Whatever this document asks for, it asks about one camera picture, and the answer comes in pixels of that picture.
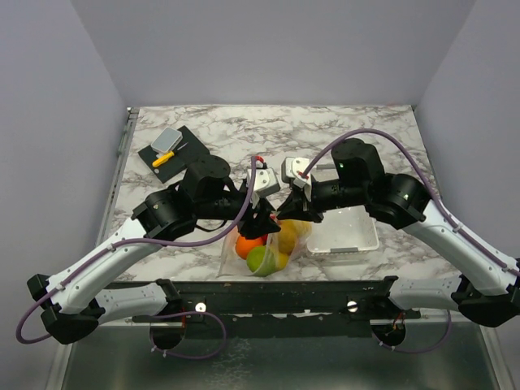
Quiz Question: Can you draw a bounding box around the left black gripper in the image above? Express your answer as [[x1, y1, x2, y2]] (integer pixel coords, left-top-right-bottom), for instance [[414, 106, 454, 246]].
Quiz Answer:
[[197, 186, 283, 239]]

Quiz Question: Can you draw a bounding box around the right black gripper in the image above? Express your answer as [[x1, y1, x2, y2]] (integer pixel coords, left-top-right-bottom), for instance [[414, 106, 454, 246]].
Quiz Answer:
[[276, 177, 368, 223]]

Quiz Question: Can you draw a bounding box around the yellow orange mango toy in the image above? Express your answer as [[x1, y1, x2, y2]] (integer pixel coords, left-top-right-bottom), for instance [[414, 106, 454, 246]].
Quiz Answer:
[[277, 219, 312, 254]]

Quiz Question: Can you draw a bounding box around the orange fruit toy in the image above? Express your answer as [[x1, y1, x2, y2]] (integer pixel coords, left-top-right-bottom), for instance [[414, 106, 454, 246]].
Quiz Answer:
[[235, 236, 264, 260]]

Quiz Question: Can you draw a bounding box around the clear zip top bag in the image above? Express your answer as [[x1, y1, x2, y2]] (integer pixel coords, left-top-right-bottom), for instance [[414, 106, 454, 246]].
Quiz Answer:
[[218, 216, 313, 277]]

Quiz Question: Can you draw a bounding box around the green pear toy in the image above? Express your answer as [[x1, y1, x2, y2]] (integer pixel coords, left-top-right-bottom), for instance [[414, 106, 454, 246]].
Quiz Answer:
[[246, 245, 276, 277]]

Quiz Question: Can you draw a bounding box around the yellow lemon toy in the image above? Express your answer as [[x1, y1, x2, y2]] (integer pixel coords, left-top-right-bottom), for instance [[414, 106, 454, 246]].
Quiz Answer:
[[275, 252, 289, 271]]

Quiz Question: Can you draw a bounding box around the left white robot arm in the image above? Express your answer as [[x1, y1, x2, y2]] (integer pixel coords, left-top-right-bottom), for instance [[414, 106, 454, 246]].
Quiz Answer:
[[28, 154, 280, 345]]

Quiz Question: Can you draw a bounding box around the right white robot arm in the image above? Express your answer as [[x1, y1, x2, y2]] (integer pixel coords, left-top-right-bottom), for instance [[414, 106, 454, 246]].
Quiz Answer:
[[278, 138, 519, 327]]

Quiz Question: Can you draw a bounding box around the white plastic basket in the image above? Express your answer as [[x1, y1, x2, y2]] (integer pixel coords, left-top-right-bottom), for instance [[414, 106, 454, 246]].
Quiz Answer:
[[305, 162, 381, 257]]

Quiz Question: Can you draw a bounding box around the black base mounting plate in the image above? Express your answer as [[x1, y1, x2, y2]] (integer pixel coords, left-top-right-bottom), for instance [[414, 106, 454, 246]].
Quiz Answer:
[[121, 275, 423, 338]]

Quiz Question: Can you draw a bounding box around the grey plastic box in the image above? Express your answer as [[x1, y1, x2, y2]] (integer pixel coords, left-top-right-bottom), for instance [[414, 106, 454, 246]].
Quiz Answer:
[[150, 128, 183, 154]]

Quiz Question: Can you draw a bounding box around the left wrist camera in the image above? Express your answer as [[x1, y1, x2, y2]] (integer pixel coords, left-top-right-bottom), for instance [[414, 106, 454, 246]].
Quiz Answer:
[[246, 167, 280, 207]]

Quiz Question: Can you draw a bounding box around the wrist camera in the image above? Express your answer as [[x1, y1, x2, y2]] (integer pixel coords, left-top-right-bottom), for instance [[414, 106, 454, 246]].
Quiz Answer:
[[281, 157, 312, 201], [246, 167, 280, 207]]

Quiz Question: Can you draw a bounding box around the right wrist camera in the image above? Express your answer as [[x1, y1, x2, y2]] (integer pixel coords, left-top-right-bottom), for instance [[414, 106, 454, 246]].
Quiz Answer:
[[281, 157, 312, 201]]

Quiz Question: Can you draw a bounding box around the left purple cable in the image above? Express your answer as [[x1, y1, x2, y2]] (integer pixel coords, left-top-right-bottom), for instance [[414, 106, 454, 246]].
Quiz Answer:
[[15, 154, 269, 361]]

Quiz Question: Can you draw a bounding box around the purple cable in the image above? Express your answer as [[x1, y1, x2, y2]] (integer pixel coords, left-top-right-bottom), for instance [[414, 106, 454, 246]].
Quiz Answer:
[[296, 128, 520, 353], [15, 154, 269, 361]]

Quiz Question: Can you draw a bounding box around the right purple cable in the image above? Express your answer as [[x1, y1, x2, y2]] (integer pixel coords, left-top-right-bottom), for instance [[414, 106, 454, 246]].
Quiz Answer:
[[296, 128, 520, 353]]

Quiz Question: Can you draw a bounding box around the aluminium rail frame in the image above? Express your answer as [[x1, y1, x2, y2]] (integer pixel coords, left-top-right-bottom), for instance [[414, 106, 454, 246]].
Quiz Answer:
[[45, 107, 140, 390]]

